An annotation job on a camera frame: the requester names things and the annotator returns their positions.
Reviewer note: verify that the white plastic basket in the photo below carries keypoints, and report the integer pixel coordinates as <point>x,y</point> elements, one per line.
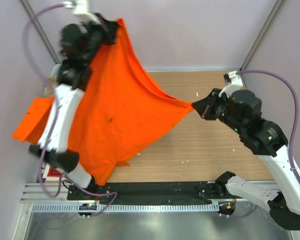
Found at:
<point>54,71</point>

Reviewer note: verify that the red coca cola t shirt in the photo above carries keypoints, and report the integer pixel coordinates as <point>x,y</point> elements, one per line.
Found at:
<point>50,174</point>

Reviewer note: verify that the aluminium frame rail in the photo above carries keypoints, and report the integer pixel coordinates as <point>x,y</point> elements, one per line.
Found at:
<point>33,192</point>

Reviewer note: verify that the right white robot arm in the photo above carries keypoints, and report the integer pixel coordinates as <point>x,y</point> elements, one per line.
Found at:
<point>268,142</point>

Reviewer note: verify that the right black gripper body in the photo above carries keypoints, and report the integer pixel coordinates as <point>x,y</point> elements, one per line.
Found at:
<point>221,107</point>

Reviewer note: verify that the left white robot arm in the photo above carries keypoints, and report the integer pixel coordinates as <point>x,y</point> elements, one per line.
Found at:
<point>53,143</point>

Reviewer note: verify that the orange t shirt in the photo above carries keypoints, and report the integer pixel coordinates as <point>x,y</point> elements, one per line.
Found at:
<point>121,112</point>

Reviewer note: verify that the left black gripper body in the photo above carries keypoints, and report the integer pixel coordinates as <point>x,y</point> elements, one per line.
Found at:
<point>94,37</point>

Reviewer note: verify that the beige t shirt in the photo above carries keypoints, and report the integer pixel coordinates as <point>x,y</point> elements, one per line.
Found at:
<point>51,85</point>

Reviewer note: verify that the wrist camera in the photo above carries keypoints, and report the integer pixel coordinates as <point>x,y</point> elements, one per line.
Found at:
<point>233,82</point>
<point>81,9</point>

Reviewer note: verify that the white slotted cable duct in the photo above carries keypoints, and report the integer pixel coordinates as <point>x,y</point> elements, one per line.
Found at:
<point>81,207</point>

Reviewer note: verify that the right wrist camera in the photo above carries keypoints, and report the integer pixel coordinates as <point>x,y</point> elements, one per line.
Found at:
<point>233,82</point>

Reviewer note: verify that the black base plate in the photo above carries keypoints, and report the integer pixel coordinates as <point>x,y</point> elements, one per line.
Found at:
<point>164,193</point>

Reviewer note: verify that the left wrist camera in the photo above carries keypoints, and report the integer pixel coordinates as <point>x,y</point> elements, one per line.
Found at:
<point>81,9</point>

